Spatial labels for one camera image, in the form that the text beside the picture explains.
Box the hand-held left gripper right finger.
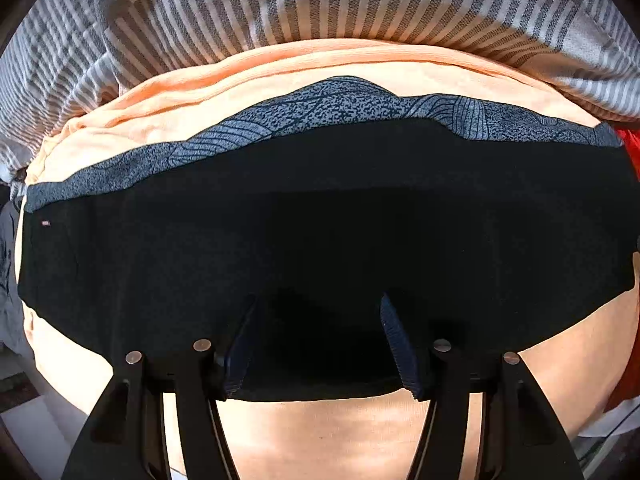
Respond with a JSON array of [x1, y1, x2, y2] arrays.
[[380, 292, 586, 480]]

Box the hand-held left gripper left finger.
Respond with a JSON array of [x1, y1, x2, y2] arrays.
[[61, 295, 261, 480]]

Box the black pants with patterned waistband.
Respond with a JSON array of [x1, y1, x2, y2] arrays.
[[17, 76, 640, 403]]

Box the peach quilted blanket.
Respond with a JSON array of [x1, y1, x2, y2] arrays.
[[14, 39, 640, 480]]

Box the light blue sheet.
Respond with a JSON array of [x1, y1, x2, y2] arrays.
[[570, 400, 640, 466]]

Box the dark grey clothing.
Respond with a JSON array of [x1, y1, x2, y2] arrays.
[[0, 195, 36, 361]]

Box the red embroidered cushion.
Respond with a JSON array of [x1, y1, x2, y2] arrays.
[[602, 127, 640, 413]]

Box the grey white striped duvet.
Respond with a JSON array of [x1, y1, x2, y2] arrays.
[[0, 0, 640, 181]]

